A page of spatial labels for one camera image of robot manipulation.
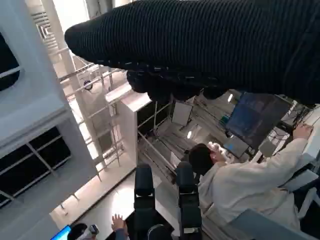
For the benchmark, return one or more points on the white VR headset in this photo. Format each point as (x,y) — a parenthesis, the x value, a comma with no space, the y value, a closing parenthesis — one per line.
(90,230)

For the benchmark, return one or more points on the person's hand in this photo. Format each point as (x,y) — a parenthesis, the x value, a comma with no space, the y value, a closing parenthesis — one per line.
(118,222)

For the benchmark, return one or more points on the white rectangular board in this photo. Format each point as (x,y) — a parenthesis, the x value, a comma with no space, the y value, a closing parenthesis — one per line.
(181,113)

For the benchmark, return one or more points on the square ceiling air vent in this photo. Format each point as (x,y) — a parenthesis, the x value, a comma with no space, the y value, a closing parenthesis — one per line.
(45,30)

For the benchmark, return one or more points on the small lit laptop screen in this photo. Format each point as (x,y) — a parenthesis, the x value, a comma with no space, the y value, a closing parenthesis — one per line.
(236,147)

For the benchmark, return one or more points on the teal green box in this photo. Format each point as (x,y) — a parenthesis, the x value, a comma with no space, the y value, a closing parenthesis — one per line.
(224,120)

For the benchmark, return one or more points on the large dark computer monitor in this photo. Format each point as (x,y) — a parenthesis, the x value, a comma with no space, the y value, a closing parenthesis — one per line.
(257,120)

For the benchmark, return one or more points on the white cabinet with dark panels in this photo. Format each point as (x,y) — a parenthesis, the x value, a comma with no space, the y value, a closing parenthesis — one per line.
(127,130)

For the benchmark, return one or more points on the black office chair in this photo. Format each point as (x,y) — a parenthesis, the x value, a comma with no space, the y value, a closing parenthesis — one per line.
(143,180)
(185,177)

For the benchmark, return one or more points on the round blue sign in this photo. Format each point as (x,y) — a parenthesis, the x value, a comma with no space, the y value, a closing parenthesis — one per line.
(87,85)

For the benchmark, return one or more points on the oval ceiling lamp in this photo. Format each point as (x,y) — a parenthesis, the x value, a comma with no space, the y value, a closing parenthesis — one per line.
(230,98)
(189,135)

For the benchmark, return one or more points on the right robot hand black glove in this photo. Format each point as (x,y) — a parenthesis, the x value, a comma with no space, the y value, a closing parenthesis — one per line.
(190,42)

